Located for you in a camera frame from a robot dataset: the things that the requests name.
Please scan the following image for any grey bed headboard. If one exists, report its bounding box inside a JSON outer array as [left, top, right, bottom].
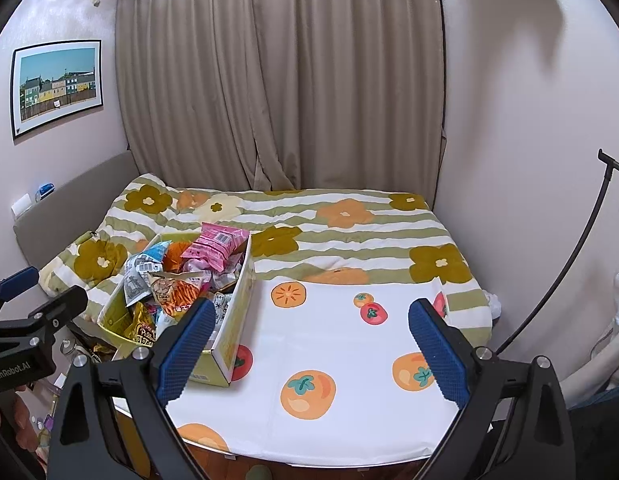
[[13, 152, 138, 269]]

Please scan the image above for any beige curtain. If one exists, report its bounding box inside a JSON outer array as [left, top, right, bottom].
[[114, 0, 449, 197]]

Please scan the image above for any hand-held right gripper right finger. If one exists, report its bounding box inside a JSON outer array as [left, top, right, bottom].
[[408, 298, 573, 480]]

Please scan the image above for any white rolled bedding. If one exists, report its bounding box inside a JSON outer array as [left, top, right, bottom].
[[563, 270, 619, 405]]

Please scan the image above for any yellow snack packet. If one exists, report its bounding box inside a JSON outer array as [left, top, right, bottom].
[[123, 306, 161, 347]]

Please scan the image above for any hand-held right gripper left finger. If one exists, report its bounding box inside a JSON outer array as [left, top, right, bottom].
[[48, 297, 216, 480]]

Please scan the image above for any black curved stand pole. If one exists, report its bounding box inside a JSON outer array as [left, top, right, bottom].
[[493, 148, 619, 357]]

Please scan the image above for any pink snack packet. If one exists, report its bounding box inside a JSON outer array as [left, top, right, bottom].
[[181, 221, 251, 274]]

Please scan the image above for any white persimmon print tablecloth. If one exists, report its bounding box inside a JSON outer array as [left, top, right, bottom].
[[112, 280, 491, 465]]

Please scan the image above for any wall poster of houses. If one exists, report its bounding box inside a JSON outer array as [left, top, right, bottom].
[[10, 40, 104, 141]]

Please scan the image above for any pile of snack packets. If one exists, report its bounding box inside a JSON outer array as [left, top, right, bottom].
[[120, 221, 253, 350]]

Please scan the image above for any yellow-green cardboard box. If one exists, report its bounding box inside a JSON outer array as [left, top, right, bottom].
[[98, 232, 256, 387]]

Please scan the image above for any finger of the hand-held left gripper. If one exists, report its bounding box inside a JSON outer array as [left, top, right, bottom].
[[0, 266, 40, 307], [16, 285, 89, 334]]

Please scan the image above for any person's left hand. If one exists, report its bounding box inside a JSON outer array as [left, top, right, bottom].
[[0, 385, 46, 476]]

